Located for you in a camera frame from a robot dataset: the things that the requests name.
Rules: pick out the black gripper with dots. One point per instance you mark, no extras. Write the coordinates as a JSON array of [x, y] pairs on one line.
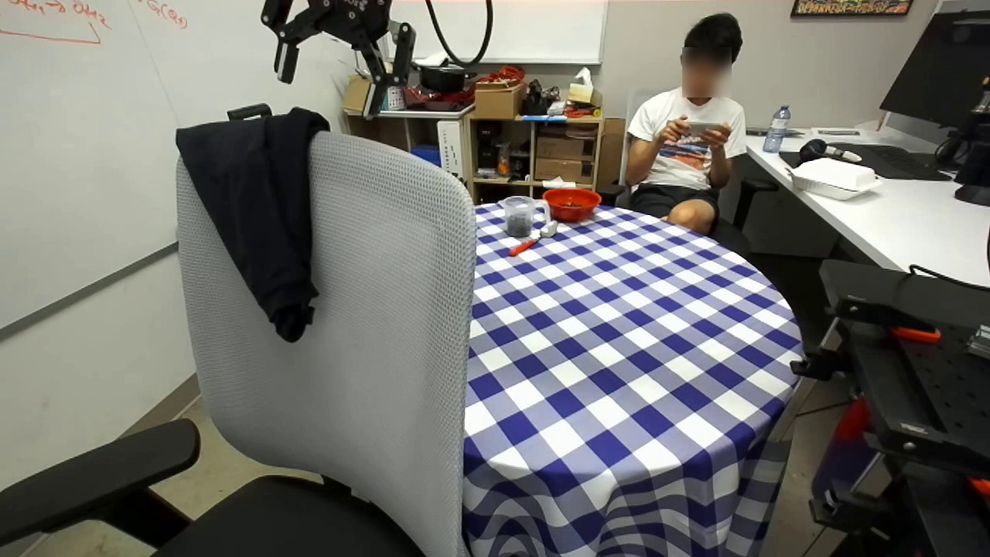
[[334, 17]]

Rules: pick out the dark navy cloth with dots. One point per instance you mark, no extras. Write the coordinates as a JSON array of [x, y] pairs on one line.
[[250, 206]]

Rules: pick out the white mesh chair backrest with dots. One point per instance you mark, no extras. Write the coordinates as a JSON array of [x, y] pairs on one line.
[[381, 341]]

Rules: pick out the black chair seat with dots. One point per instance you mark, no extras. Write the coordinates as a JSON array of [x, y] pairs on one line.
[[280, 521]]

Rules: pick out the black chair armrest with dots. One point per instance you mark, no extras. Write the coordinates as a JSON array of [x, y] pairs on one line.
[[93, 481]]

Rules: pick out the small open cardboard box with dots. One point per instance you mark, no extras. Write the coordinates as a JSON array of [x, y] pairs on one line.
[[361, 96]]

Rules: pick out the black pot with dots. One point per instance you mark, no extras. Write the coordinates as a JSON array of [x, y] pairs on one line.
[[442, 81]]

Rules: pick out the brown cardboard box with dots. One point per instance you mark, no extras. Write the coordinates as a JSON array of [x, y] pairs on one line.
[[499, 99]]

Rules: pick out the wooden shelf unit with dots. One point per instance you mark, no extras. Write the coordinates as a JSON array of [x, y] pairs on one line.
[[531, 125]]

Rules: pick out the white projection screen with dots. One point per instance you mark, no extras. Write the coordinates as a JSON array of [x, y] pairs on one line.
[[544, 31]]

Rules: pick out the grey translucent cup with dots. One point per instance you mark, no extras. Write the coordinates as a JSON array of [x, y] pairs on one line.
[[517, 219]]

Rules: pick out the tissue box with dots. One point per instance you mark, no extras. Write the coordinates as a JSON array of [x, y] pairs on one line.
[[584, 91]]

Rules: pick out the red marker pen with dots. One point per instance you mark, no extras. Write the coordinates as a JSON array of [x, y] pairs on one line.
[[523, 247]]

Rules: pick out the red bowl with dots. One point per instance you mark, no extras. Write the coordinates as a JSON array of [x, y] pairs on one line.
[[572, 204]]

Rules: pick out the seated person in white shirt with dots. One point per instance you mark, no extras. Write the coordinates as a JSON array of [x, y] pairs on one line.
[[684, 156]]

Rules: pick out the smartphone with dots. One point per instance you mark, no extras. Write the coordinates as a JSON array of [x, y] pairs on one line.
[[709, 127]]

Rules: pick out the blue white checkered tablecloth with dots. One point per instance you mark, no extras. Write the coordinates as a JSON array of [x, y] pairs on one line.
[[621, 360]]

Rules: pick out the clear water bottle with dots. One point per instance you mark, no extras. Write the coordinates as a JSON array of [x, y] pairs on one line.
[[778, 131]]

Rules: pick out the white foam container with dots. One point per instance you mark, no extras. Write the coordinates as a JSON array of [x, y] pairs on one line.
[[834, 178]]

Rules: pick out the framed picture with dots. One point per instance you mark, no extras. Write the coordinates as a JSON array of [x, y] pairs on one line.
[[852, 9]]

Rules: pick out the black keyboard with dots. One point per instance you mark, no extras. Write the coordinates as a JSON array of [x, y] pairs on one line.
[[891, 163]]

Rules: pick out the black computer monitor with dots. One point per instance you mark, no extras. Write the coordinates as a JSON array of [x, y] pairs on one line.
[[945, 73]]

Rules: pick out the black equipment cart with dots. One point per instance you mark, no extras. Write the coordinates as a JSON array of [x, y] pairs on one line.
[[930, 403]]

